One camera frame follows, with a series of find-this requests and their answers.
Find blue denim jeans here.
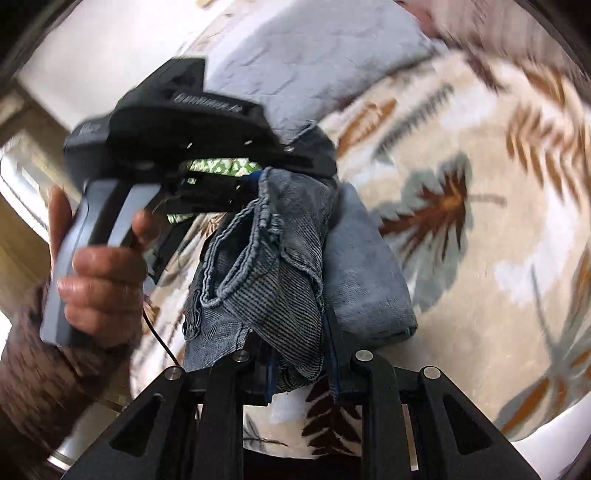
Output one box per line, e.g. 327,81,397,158
181,126,419,393

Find left hand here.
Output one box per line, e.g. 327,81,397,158
52,210,168,349

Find green patterned cloth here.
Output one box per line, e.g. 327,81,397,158
165,157,260,225

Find wooden wardrobe with mirror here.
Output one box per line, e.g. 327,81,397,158
1,81,80,319

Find grey quilted blanket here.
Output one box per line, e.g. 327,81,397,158
205,1,438,143

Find cream leaf-print bed blanket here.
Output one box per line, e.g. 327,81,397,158
128,48,591,462

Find striped floral pillow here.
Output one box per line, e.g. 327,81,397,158
398,1,590,94

